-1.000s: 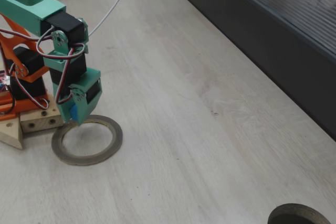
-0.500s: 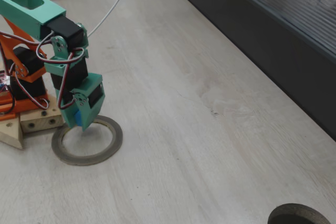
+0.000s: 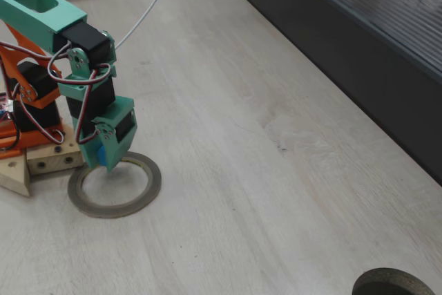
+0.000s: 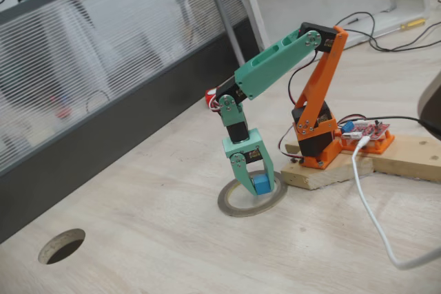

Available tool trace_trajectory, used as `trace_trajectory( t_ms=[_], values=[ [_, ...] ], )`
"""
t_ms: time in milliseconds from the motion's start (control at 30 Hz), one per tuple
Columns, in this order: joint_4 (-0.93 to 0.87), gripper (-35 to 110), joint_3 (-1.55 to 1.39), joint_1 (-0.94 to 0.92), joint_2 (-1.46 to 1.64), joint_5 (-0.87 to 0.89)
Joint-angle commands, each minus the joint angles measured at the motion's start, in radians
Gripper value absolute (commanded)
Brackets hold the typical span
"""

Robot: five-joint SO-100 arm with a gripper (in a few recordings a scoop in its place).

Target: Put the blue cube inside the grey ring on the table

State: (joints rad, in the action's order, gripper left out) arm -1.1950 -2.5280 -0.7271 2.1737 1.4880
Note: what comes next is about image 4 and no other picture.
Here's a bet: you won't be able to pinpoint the small blue cube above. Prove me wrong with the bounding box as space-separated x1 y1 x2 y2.
253 175 271 196

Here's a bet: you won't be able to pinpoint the small red white carton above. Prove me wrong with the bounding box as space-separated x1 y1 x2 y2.
205 87 218 107

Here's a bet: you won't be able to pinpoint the short wooden base block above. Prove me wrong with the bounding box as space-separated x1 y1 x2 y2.
280 141 376 191

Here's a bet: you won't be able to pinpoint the red controller board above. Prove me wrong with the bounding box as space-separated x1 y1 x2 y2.
339 118 392 143

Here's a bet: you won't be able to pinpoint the orange board holder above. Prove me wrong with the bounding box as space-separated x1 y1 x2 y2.
339 130 396 156

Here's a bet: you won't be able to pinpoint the metal pole with flange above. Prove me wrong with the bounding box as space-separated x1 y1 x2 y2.
201 0 246 67

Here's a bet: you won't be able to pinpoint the long wooden plank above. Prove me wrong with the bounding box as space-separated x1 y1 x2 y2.
339 135 441 183

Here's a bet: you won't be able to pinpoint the grey partition with ribbed glass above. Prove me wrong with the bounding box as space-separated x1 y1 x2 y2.
0 0 263 245

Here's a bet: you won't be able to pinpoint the dark grey rounded object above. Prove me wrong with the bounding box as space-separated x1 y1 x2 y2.
417 72 441 133

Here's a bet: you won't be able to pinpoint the red white black servo wires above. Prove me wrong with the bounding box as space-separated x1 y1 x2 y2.
208 58 367 167

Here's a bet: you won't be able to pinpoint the grey ring of tape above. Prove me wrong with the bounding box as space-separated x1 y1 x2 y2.
217 169 288 218

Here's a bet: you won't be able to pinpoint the thick white USB cable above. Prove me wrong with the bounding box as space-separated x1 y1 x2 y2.
351 135 441 271

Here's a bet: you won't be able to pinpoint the black power cable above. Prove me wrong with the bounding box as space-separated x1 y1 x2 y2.
373 116 441 138

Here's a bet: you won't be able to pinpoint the thin black cable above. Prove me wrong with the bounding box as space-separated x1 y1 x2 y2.
378 21 441 51
344 11 441 52

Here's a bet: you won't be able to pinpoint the yellow handled screwdriver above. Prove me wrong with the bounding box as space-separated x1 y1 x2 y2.
373 17 427 39

